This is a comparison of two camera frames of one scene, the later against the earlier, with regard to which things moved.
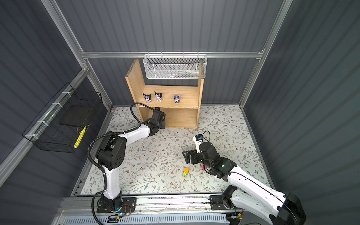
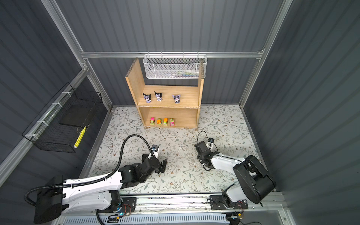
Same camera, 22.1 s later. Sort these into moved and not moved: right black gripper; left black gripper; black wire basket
Moved: left black gripper; right black gripper
Not moved: black wire basket
